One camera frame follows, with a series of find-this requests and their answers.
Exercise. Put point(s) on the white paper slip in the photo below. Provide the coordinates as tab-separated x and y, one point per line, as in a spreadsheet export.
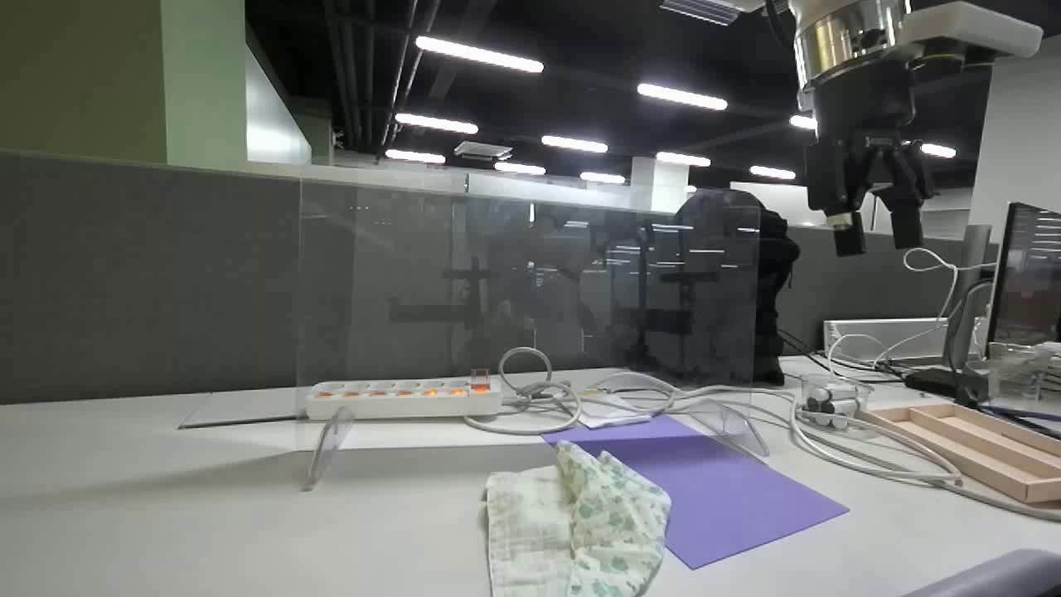
616	417

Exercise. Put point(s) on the clear acrylic screen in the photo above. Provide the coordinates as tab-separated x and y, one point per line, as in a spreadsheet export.
532	287

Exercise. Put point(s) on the grey partition panel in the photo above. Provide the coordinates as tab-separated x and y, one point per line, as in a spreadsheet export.
144	277

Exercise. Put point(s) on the white box device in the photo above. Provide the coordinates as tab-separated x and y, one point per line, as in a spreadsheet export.
885	338

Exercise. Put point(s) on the ceiling light strip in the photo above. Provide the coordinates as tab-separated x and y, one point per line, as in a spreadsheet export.
681	98
478	54
574	144
435	123

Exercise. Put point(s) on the white power strip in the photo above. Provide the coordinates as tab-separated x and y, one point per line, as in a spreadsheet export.
401	400

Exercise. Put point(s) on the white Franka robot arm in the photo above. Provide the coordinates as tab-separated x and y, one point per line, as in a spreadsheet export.
864	36

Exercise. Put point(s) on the white power adapter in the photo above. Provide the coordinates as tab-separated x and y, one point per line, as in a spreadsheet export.
832	407

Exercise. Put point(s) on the black backpack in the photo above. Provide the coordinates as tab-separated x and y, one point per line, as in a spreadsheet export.
731	287

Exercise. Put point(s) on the wooden tray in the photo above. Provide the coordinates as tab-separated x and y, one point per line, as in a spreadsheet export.
984	444

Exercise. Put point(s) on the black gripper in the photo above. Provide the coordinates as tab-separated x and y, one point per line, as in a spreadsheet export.
857	120

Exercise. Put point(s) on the white floral cloth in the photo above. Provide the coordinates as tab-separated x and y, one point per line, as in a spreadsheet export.
574	532

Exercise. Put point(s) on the black computer monitor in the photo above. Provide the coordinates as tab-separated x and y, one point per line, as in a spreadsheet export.
1031	277

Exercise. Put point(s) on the purple paper sheet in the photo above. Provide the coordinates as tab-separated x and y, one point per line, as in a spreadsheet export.
709	485

